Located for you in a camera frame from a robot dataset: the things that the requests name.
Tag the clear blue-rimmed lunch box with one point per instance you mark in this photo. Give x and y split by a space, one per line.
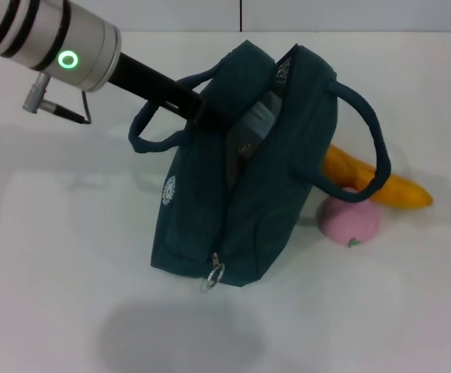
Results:
262 116

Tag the dark teal fabric bag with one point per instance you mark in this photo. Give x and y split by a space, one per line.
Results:
279 186

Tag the yellow banana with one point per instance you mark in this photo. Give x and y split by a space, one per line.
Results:
400 190

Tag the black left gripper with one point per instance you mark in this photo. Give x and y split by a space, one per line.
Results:
155 87

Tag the pink peach toy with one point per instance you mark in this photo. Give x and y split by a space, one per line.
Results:
349 223

